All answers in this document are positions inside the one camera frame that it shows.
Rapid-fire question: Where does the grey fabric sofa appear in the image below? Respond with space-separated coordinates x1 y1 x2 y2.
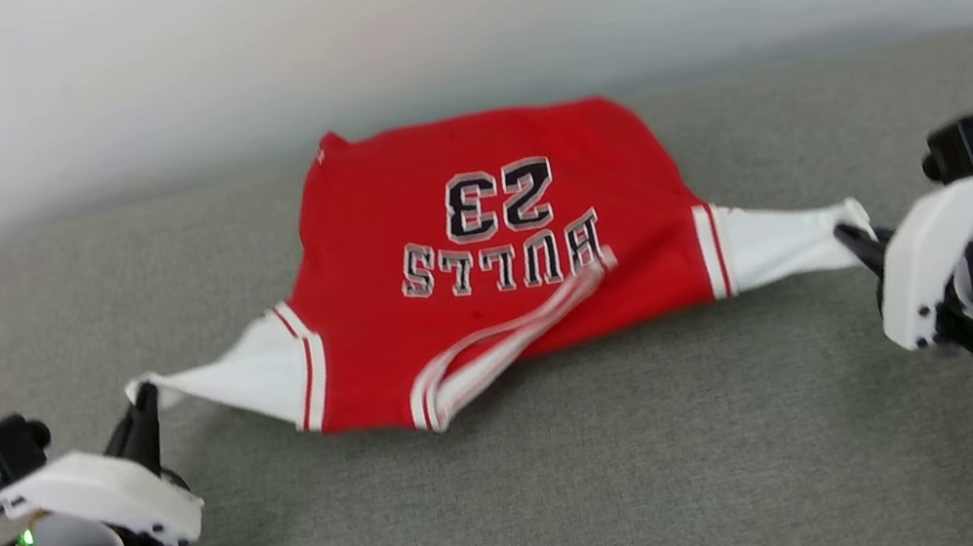
0 23 973 546

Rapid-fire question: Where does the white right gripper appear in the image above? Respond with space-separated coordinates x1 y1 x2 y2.
827 170 973 394

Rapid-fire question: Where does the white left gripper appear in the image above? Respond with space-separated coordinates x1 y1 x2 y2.
0 375 213 546

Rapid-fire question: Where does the red white basketball jersey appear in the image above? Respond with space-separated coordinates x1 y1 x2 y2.
89 45 897 483

